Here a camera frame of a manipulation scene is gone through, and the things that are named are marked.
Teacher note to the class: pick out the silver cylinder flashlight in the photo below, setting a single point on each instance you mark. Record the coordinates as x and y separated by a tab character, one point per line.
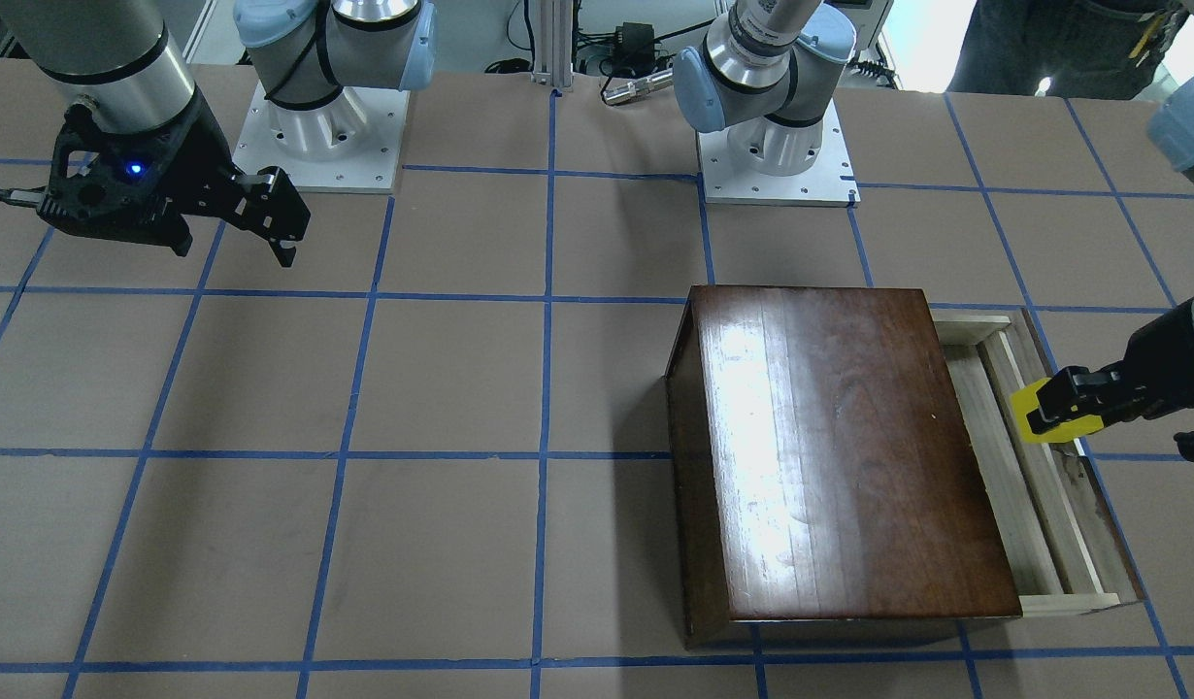
638	88

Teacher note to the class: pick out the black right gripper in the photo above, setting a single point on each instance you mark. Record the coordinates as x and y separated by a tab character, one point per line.
197	148

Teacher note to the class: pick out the person in dark clothes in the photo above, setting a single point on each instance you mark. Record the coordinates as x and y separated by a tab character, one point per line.
1084	49

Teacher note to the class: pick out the yellow wooden block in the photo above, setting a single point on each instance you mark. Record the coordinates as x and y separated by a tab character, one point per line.
1025	403

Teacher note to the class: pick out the wooden drawer with white handle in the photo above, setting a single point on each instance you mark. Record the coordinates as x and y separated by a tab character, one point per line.
1066	555

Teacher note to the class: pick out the aluminium frame post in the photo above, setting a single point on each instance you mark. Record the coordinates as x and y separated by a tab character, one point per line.
552	28

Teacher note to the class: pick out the black power brick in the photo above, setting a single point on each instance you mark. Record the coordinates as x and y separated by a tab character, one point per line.
632	42

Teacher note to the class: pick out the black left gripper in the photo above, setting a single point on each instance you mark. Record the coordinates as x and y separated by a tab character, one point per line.
1162	365

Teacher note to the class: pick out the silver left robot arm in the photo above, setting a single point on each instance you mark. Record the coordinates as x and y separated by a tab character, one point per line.
760	85

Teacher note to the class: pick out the dark wooden drawer box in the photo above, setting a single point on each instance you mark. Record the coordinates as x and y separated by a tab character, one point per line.
825	482

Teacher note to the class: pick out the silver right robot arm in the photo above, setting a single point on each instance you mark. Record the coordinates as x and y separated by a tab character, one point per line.
121	57

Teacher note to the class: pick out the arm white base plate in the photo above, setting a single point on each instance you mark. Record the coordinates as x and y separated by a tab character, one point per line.
353	145
760	162

